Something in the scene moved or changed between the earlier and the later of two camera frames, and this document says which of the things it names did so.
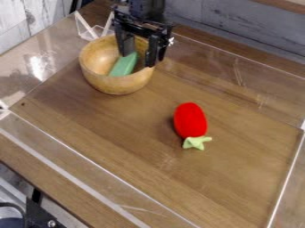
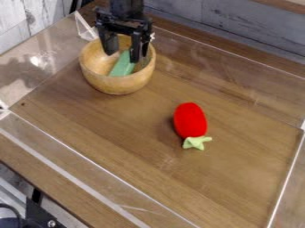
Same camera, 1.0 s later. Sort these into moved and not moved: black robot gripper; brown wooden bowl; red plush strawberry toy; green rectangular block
Moved: black robot gripper
Not moved: brown wooden bowl; red plush strawberry toy; green rectangular block
